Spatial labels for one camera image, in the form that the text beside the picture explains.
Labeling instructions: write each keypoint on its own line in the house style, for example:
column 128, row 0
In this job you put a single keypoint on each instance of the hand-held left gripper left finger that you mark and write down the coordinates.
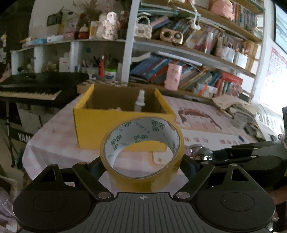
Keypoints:
column 86, row 177

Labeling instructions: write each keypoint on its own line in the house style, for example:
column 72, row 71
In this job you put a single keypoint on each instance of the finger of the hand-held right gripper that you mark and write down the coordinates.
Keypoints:
column 246, row 147
column 233, row 160

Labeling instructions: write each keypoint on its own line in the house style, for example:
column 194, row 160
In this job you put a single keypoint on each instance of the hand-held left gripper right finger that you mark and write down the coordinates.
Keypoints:
column 189, row 167

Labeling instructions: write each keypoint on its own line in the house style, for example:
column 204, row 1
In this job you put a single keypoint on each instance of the grey toy car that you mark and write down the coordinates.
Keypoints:
column 204, row 154

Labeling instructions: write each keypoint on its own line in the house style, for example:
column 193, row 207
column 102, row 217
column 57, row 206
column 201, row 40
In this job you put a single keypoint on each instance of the yellow tape roll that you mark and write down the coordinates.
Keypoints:
column 134, row 183

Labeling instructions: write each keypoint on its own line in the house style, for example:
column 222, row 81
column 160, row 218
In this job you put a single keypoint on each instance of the yellow cardboard box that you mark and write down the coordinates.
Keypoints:
column 94, row 125

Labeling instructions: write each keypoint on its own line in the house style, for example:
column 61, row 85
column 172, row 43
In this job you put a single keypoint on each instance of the white spray bottle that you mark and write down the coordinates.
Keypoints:
column 139, row 103

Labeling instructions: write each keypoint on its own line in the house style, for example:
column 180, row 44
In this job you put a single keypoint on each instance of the pink cloth covered desktop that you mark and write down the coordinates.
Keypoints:
column 56, row 139

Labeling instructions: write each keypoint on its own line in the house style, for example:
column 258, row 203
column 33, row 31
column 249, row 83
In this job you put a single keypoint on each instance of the person's right hand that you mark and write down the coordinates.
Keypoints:
column 280, row 196

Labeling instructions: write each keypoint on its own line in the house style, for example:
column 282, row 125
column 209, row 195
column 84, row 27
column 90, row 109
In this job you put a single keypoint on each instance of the stack of papers and notebooks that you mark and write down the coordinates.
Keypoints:
column 235, row 105

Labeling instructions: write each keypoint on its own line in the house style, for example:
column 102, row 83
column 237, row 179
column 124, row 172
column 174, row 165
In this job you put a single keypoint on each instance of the orange and white box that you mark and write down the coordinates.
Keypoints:
column 203, row 93
column 207, row 88

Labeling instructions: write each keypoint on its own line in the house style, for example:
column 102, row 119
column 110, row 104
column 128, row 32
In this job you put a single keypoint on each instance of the black keyboard stand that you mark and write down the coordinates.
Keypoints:
column 22, row 136

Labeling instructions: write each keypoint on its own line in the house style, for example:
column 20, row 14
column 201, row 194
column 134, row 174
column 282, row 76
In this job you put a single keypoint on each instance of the wooden chessboard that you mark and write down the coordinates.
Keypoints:
column 83, row 87

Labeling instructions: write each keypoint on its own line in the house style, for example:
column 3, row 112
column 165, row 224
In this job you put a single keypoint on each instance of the pink cup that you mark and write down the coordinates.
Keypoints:
column 172, row 77

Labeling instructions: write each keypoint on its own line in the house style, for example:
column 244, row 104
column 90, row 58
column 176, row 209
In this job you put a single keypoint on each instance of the black electronic keyboard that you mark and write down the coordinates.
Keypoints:
column 33, row 89

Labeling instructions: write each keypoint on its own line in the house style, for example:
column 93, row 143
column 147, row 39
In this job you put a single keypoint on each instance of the green lid white tub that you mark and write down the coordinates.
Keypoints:
column 111, row 75

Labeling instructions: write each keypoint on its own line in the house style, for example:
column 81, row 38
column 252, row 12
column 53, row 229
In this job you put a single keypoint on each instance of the row of leaning books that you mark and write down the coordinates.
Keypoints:
column 152, row 67

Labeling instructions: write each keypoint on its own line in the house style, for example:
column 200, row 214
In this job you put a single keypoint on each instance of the pen holder with pens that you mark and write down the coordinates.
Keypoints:
column 90, row 70

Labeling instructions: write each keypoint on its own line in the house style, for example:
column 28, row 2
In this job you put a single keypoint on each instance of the white box with red label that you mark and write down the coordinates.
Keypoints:
column 64, row 65

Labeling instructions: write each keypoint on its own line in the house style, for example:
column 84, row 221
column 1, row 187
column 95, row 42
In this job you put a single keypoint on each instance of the white side shelf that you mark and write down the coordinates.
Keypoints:
column 40, row 56

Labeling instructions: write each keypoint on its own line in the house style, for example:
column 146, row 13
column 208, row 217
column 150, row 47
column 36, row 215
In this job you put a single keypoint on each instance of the gold speaker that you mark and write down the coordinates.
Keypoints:
column 171, row 35

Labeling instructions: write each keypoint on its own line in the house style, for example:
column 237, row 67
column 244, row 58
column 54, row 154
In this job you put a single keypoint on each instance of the white bookshelf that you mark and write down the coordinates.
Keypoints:
column 127, row 44

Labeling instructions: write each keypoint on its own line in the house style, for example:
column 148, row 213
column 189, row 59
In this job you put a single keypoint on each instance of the row of upright books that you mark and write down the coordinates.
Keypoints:
column 179, row 26

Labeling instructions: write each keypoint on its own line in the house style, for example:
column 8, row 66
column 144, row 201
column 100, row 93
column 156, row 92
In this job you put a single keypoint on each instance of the pink soft bag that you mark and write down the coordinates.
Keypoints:
column 220, row 7

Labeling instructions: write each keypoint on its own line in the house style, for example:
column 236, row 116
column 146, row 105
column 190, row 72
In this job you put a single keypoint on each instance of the cream pearl handbag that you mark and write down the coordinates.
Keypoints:
column 143, row 30

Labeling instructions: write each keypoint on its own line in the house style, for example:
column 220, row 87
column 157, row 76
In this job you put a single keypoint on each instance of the dried flower bouquet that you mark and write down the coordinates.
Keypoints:
column 89, row 9

